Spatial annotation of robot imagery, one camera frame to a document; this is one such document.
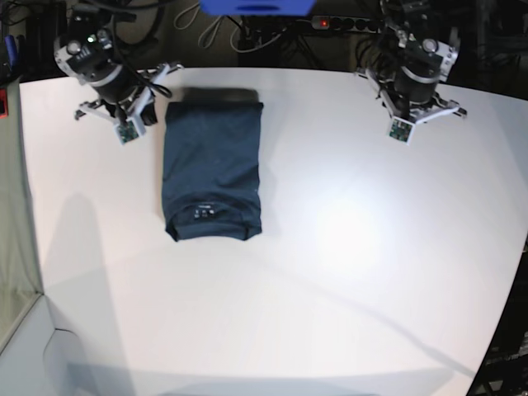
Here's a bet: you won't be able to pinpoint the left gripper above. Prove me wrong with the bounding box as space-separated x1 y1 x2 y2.
356 66 467 124

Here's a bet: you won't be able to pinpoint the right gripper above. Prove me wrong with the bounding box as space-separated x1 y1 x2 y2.
74 62 182 126

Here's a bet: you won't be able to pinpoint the dark blue t-shirt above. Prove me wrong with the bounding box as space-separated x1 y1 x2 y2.
161 87 264 242

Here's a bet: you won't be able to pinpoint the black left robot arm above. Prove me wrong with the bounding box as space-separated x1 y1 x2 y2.
359 1 467 125

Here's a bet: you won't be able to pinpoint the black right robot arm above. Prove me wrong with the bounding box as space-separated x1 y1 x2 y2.
54 1 182 143

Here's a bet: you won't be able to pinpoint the blue plastic bin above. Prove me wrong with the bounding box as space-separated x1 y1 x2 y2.
200 0 316 17

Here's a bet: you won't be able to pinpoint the black power strip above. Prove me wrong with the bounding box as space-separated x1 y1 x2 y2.
310 16 381 34

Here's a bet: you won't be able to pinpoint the red box object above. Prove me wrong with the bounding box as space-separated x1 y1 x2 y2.
0 88 8 119

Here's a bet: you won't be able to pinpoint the blue cylinder object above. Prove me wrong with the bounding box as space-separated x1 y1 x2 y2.
4 35 19 68

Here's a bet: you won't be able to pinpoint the grey-green fabric curtain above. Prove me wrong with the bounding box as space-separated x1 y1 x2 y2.
1 81 43 350

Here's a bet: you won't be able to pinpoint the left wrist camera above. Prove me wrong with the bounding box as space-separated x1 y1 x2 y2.
387 116 416 145

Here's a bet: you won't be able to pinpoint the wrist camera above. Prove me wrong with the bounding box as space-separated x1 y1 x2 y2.
114 119 146 144
387 116 416 145

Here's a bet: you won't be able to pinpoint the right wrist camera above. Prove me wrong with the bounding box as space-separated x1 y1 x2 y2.
114 119 146 144

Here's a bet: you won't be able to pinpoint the white cable loop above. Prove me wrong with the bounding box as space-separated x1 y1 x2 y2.
174 7 240 50

